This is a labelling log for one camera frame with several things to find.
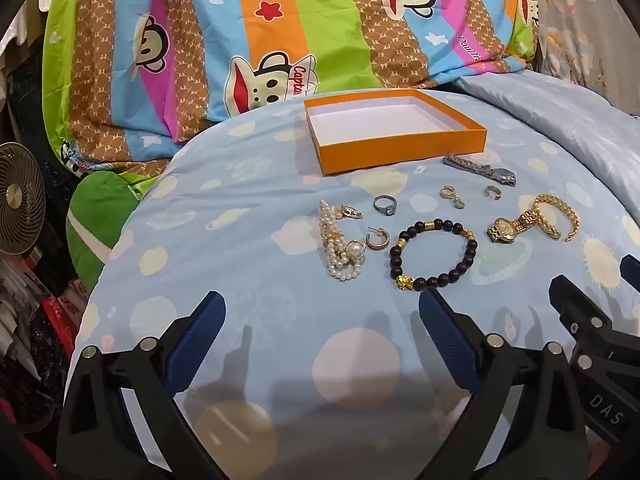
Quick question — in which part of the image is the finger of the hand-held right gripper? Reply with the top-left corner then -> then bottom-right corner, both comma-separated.
619,254 -> 640,292
547,275 -> 640,376

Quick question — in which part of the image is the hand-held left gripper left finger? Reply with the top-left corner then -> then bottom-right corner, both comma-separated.
56,290 -> 226,480

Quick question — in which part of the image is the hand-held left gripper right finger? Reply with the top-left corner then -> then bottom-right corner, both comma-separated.
417,287 -> 586,480

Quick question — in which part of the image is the black bead bracelet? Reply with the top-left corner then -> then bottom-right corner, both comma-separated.
389,217 -> 479,292

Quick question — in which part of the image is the gold chain cuff bracelet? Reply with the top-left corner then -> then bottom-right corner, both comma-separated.
531,193 -> 582,242

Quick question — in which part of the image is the gold wristwatch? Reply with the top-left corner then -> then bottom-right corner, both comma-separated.
487,207 -> 538,244

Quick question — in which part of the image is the gold hoop earring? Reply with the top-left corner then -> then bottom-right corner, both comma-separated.
365,226 -> 391,251

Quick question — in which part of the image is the pearl bracelet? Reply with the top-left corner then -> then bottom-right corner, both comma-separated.
319,200 -> 367,282

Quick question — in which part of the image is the silver wristwatch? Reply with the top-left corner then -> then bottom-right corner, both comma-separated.
442,152 -> 517,187

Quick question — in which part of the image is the orange cardboard box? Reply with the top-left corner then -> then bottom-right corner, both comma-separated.
304,91 -> 488,177

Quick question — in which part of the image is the light blue dotted bed sheet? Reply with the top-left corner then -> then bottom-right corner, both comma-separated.
65,87 -> 640,480

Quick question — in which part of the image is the red box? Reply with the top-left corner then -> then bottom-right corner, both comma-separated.
42,280 -> 91,356

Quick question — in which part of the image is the gold drop earring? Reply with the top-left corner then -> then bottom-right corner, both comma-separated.
439,185 -> 467,209

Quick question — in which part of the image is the grey-blue pillow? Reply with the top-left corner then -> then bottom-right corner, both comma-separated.
452,67 -> 640,221

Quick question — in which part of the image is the green cushion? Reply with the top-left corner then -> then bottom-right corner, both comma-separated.
66,170 -> 146,293

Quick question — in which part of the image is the round electric fan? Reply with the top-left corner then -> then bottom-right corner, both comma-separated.
0,142 -> 47,256

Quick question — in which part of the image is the grey floral cloth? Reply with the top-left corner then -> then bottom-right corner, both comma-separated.
530,0 -> 640,121

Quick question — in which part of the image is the striped cartoon monkey blanket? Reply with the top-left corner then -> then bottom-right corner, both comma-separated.
42,0 -> 543,181

